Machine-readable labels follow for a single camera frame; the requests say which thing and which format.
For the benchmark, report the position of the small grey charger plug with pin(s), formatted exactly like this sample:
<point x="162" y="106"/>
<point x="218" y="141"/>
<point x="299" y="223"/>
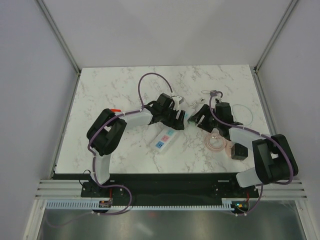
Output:
<point x="213" y="93"/>

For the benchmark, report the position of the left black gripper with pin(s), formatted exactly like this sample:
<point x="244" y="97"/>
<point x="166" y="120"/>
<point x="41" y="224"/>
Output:
<point x="177" y="124"/>

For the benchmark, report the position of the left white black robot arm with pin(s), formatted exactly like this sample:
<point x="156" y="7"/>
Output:
<point x="106" y="132"/>

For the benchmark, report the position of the right aluminium frame post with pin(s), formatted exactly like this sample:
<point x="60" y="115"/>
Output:
<point x="276" y="34"/>

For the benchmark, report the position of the white power strip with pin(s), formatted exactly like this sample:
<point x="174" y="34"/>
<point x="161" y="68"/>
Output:
<point x="169" y="134"/>

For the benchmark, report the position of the black cube adapter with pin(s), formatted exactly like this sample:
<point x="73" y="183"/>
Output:
<point x="239" y="152"/>

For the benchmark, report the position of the white slotted cable duct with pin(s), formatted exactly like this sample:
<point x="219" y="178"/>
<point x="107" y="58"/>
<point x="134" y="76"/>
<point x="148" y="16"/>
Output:
<point x="99" y="205"/>

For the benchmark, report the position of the red cube plug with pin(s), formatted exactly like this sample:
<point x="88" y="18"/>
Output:
<point x="116" y="110"/>

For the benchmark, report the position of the aluminium front rail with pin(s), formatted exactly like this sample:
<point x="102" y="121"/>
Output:
<point x="71" y="189"/>

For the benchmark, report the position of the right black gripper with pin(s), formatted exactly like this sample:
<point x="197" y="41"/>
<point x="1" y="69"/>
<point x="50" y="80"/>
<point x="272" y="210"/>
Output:
<point x="204" y="110"/>

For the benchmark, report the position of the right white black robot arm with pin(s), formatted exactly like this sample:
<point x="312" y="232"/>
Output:
<point x="274" y="162"/>

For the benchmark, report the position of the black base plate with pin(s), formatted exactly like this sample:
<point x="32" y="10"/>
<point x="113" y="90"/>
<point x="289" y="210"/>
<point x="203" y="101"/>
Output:
<point x="165" y="189"/>

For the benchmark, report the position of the left aluminium frame post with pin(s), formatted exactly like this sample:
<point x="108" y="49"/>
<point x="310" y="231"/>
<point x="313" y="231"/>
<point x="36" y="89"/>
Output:
<point x="58" y="35"/>

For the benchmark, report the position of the aluminium frame post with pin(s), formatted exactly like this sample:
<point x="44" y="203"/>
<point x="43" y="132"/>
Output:
<point x="58" y="35"/>
<point x="276" y="34"/>

